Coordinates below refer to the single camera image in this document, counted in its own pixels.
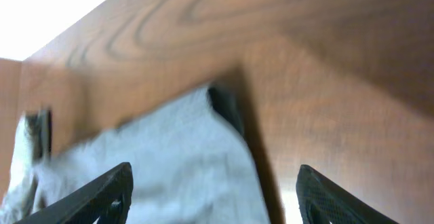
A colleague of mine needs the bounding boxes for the dark grey shorts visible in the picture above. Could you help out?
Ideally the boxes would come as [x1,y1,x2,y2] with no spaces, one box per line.
[1,86,269,223]

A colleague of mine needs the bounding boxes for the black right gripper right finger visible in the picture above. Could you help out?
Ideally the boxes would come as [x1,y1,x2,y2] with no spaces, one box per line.
[296,164,397,224]

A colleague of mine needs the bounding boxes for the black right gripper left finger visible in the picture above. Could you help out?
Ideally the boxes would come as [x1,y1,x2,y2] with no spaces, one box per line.
[18,162,134,224]

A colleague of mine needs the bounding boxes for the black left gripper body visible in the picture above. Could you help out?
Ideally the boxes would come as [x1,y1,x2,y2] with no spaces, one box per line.
[25,109,52,162]

